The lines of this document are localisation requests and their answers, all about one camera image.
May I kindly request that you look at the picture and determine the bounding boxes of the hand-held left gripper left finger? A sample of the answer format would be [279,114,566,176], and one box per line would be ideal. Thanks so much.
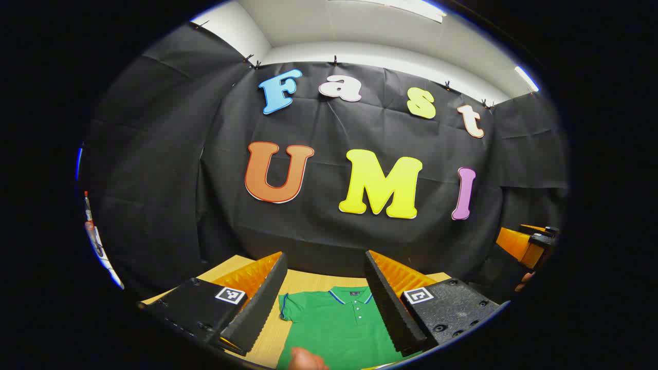
[138,251,288,357]

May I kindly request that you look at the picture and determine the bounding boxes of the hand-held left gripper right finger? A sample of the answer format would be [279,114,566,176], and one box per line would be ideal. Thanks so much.
[364,250,500,358]

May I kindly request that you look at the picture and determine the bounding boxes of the green T-shirt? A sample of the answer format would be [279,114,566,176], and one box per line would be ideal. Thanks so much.
[277,286,419,370]

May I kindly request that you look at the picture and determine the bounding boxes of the ceiling light strip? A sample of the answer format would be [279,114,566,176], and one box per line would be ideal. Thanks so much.
[514,66,540,93]

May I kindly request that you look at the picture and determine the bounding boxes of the white and red banner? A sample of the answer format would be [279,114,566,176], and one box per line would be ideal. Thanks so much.
[82,190,125,289]

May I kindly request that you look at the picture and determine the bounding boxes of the black backdrop cloth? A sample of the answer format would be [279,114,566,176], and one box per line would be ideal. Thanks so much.
[80,23,570,299]

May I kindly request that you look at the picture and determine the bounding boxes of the row of black cloth clips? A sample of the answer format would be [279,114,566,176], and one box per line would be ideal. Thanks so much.
[193,20,497,109]

